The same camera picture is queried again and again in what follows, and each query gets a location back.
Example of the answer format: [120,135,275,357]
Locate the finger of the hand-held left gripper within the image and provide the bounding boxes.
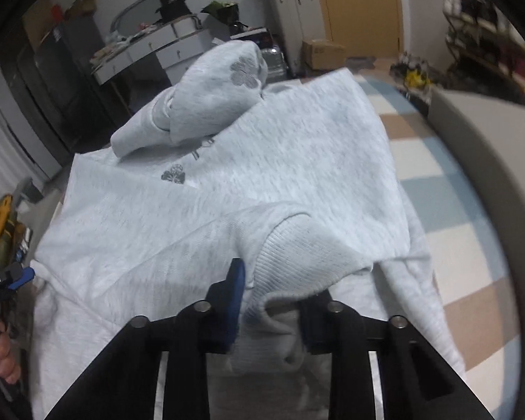
[0,264,36,292]

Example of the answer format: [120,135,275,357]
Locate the open cardboard box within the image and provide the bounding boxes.
[65,0,101,17]

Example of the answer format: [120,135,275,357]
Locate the green bouquet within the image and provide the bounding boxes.
[201,0,239,20]

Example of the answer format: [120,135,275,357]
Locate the person's left hand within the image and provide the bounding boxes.
[0,320,22,384]

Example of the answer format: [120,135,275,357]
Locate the black bag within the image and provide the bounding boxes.
[154,0,193,20]

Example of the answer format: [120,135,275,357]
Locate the dark wardrobe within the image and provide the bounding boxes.
[15,20,114,171]

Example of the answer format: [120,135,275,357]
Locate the yellow and black item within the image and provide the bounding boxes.
[389,52,438,92]

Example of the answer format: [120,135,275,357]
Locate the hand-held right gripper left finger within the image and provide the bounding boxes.
[44,257,248,420]

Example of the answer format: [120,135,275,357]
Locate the olive green clothes pile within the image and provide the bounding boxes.
[0,192,29,272]

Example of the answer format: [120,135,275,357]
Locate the silver suitcase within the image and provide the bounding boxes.
[258,44,289,82]

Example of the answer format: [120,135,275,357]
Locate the beige bed headboard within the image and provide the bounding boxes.
[426,87,525,420]

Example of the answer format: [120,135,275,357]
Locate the small cardboard box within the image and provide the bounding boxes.
[301,39,347,71]

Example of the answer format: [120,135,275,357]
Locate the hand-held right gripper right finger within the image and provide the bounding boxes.
[300,291,497,420]

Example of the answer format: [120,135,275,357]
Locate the shoe rack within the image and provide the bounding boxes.
[435,0,525,97]

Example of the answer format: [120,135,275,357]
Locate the light grey hoodie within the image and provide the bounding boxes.
[28,40,467,420]

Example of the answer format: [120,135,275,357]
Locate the white dressing table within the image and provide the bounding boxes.
[90,13,232,86]

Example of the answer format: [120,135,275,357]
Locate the large cardboard box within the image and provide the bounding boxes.
[24,0,65,49]

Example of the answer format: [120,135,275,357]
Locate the white cabinet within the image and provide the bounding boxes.
[269,0,327,77]

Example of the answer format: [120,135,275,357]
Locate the checked bed sheet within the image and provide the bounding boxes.
[354,70,521,403]

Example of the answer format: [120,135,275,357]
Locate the wooden door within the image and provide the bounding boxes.
[304,0,405,57]

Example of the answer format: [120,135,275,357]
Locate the white curtain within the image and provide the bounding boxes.
[0,72,49,211]

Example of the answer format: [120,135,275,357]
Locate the oval mirror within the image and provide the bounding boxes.
[111,0,167,38]

